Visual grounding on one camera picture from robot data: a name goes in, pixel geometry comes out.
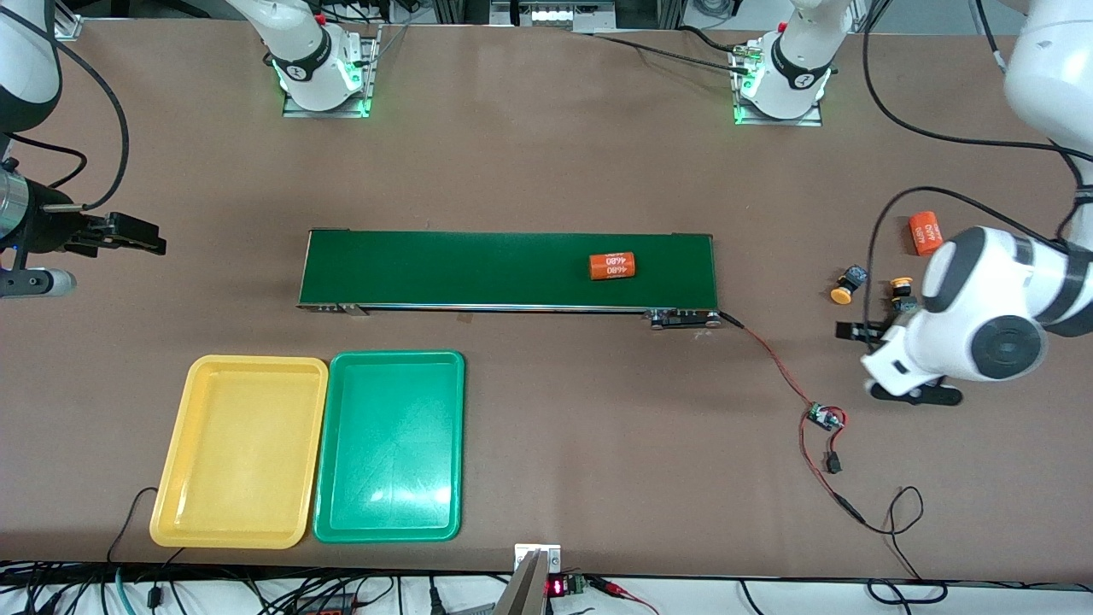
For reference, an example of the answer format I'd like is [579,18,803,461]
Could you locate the orange cylinder with white print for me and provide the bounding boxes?
[908,211,944,256]
[588,251,639,282]

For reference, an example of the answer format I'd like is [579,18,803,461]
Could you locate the yellow plastic tray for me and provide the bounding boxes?
[149,354,330,549]

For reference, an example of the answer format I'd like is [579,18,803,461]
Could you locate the green plastic tray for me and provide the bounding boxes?
[313,350,466,544]

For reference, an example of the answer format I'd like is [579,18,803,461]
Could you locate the green conveyor belt unit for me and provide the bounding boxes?
[296,229,722,330]

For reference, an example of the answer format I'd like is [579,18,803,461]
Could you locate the red clip lead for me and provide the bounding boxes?
[589,577,663,615]

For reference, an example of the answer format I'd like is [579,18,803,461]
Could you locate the white lit device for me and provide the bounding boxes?
[529,4,616,26]

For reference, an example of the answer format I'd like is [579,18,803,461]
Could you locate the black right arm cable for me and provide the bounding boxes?
[0,9,129,210]

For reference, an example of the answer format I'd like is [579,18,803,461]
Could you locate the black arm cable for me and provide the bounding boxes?
[861,0,1093,351]
[0,9,129,210]

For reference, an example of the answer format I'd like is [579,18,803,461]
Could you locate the thin black looped cable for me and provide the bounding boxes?
[861,485,950,606]

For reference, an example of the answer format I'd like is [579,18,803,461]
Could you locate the long red supply wire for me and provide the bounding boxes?
[798,420,868,526]

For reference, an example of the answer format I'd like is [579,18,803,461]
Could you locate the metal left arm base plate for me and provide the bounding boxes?
[733,38,825,127]

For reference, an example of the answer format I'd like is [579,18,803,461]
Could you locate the thin black table cable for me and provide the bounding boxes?
[107,487,184,590]

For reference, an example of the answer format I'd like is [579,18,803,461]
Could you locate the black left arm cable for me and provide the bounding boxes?
[861,0,1093,351]

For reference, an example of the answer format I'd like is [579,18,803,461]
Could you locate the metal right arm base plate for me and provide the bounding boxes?
[282,26,381,119]

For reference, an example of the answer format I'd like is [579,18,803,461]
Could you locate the black base power cable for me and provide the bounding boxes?
[589,26,752,71]

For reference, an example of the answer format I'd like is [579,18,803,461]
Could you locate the small metal mounting bracket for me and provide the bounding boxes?
[514,544,563,573]

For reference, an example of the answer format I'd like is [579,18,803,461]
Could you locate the grey camera mount bar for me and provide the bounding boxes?
[491,551,552,615]

